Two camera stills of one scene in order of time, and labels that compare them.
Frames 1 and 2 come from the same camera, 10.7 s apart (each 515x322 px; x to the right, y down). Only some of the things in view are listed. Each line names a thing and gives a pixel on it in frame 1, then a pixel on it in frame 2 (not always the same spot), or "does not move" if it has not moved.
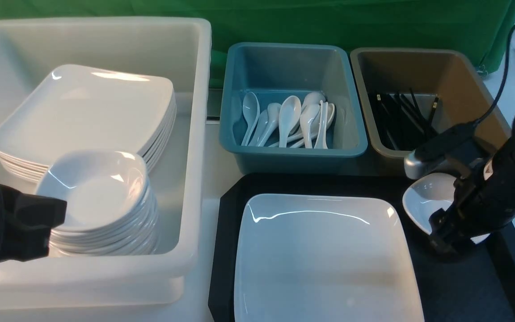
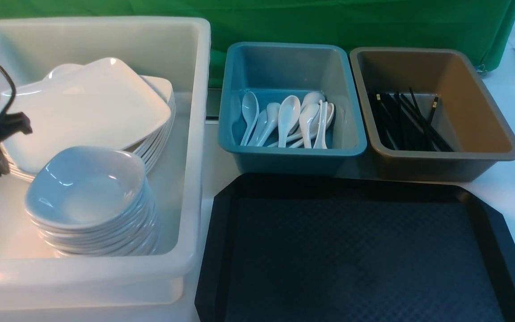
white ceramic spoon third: (289, 113) does not move
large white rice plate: (324, 257) → (101, 104)
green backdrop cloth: (484, 28) does not move
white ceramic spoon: (251, 106) does not move
